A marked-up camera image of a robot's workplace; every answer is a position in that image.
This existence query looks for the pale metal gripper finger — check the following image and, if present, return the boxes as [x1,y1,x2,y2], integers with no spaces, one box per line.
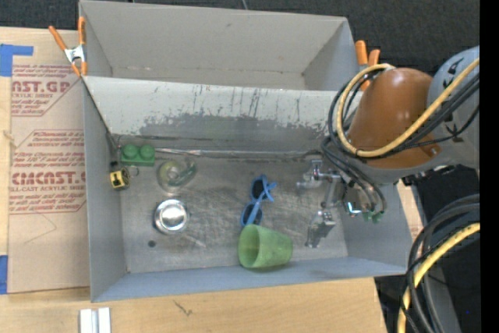
[303,209,337,249]
[295,160,331,195]

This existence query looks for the brown cardboard board red print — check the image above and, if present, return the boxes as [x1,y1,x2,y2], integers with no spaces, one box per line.
[0,26,92,295]

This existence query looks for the yellow and black tape measure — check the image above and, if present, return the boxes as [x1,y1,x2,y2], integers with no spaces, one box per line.
[109,166,132,191]

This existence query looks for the grey metal bin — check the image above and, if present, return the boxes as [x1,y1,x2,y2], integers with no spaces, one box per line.
[77,0,414,303]

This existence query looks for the clear tape dispenser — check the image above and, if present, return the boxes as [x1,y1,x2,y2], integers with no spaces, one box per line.
[155,158,198,193]

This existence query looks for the blue sunglasses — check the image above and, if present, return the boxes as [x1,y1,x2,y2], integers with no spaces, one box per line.
[239,174,279,228]

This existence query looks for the clear glass jar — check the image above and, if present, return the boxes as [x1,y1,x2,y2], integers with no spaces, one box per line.
[152,198,191,236]

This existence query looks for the green plastic cup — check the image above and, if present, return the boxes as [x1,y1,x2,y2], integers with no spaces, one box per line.
[237,223,295,271]

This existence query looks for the green toy brick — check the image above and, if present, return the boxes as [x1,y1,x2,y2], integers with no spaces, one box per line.
[120,143,157,168]

